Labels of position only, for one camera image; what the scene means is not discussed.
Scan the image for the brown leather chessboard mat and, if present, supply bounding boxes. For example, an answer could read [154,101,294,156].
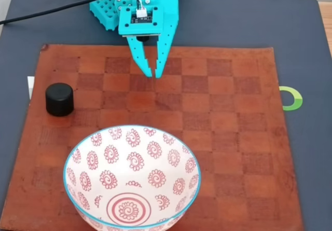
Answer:
[0,43,305,231]

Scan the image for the black cylinder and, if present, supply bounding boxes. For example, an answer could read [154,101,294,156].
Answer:
[45,83,75,117]

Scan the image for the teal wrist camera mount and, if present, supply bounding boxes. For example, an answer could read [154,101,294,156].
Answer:
[118,6,165,44]

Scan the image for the green ring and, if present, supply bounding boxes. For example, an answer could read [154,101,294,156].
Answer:
[279,86,303,112]

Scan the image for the white bowl red flower pattern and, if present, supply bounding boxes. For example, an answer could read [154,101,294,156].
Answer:
[63,124,202,231]

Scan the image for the white paper piece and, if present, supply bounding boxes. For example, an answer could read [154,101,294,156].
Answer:
[27,76,35,100]

